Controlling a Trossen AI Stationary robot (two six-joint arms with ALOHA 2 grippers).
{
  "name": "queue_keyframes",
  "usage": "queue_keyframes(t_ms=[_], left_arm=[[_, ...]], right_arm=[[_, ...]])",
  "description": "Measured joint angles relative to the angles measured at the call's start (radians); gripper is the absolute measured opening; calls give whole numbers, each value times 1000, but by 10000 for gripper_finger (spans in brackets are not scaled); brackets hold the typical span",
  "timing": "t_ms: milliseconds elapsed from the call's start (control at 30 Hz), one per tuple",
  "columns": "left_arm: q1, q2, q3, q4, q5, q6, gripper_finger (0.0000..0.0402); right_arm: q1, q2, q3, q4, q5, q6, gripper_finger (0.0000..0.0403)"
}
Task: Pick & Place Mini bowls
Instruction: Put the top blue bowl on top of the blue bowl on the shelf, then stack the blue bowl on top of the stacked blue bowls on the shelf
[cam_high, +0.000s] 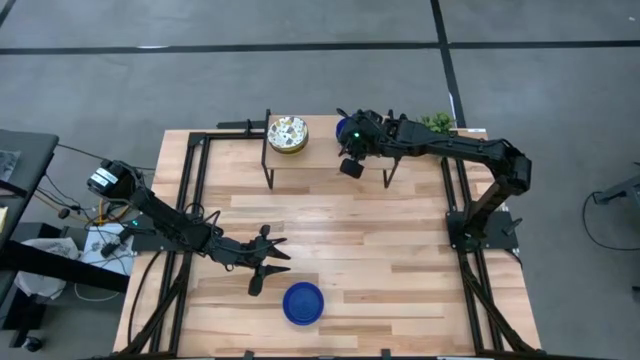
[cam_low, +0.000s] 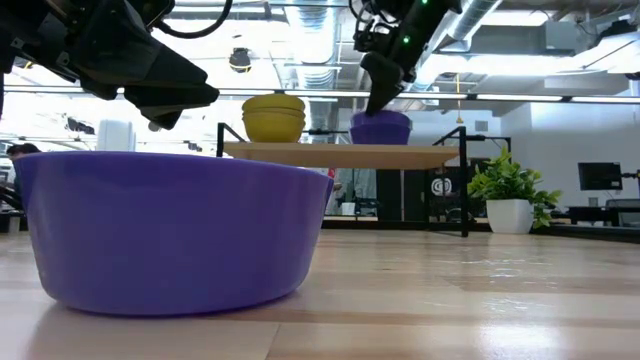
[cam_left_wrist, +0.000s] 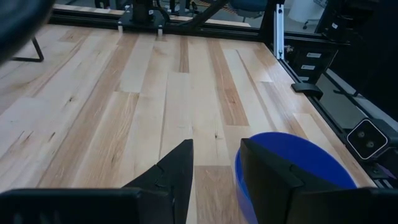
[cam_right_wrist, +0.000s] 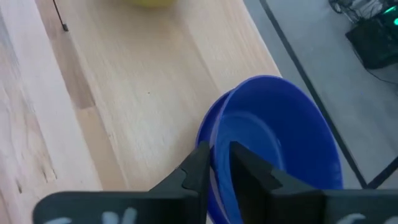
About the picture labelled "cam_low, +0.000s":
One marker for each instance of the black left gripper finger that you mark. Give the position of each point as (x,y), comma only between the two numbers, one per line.
(150,75)
(162,116)

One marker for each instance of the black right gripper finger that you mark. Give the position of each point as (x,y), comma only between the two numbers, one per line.
(385,80)

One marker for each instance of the purple plastic bowl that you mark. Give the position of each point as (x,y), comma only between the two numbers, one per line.
(382,131)
(170,230)

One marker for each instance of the yellow ceramic bowl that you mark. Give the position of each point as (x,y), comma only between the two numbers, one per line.
(273,132)
(273,116)
(273,102)

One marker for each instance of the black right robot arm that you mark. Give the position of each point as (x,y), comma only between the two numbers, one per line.
(430,15)

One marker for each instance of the black background railing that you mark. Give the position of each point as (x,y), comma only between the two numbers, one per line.
(327,132)

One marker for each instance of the silver ceiling pipe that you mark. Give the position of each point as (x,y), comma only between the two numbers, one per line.
(475,17)

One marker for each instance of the wooden shelf board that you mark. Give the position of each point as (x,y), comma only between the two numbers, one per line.
(350,156)

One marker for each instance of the small yellow hanging pendant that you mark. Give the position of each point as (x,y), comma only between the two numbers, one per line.
(458,120)

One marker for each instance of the round logo sign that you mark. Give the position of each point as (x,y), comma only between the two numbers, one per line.
(442,186)

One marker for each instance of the person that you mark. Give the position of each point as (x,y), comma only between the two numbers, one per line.
(22,148)

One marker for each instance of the small white bin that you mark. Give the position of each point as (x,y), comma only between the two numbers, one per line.
(348,208)

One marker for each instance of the green leafy plant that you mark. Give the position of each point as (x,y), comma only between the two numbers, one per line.
(500,180)

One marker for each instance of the grey bin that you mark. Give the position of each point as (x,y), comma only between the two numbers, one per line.
(12,222)

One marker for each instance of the white plant pot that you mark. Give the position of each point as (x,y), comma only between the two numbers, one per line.
(510,217)

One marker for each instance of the black computer monitor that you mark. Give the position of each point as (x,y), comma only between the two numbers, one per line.
(600,176)

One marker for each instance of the black desk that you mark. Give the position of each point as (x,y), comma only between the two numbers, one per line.
(585,211)

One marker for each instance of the black low platform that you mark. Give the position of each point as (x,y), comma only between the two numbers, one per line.
(590,232)

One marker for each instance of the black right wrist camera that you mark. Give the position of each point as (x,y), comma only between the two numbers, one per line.
(367,37)

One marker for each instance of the black metal shelf bracket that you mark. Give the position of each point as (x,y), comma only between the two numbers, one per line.
(219,145)
(463,200)

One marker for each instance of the silver spiral ventilation duct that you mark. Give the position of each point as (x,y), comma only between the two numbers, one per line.
(315,50)

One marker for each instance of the black ceiling dome camera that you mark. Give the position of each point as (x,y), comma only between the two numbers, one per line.
(240,61)

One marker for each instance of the grey wall vent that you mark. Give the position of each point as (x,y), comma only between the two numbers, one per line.
(481,126)

